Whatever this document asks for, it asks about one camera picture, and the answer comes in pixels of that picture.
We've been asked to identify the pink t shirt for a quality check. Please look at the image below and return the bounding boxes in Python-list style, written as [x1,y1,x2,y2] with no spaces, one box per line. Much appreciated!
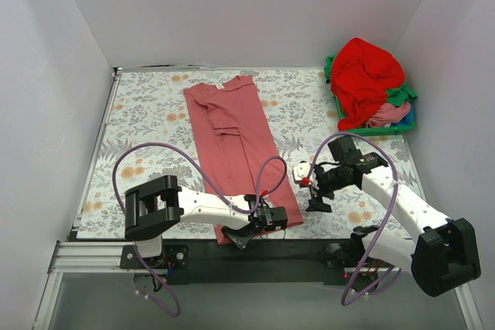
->
[364,102,411,128]
[183,75,305,246]

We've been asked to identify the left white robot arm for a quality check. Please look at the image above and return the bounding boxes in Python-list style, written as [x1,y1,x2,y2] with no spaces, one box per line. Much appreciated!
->
[124,175,288,268]

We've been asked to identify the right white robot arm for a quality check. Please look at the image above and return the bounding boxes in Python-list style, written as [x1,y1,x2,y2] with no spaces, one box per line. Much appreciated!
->
[292,132,481,297]

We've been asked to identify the green plastic basket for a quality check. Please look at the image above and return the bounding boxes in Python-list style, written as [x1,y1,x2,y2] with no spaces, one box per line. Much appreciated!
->
[324,55,416,137]

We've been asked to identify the blue t shirt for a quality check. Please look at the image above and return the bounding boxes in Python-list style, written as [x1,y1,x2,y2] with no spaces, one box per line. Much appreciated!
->
[397,104,415,127]

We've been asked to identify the green t shirt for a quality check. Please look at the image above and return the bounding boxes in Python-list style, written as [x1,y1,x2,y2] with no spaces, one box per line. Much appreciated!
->
[386,83,417,107]

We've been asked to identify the red t shirt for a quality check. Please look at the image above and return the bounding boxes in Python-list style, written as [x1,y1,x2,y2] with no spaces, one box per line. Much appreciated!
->
[330,38,405,131]

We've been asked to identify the floral table mat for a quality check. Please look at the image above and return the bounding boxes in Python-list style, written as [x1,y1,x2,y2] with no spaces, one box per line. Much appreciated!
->
[74,69,425,240]

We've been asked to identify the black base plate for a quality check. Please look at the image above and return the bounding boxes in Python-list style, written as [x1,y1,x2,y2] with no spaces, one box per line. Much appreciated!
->
[119,237,398,287]

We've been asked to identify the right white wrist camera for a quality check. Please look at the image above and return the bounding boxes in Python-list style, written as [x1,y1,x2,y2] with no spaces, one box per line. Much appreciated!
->
[292,162,314,188]

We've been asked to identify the aluminium frame rail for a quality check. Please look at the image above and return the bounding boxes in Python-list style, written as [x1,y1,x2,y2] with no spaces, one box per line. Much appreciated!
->
[49,237,465,274]

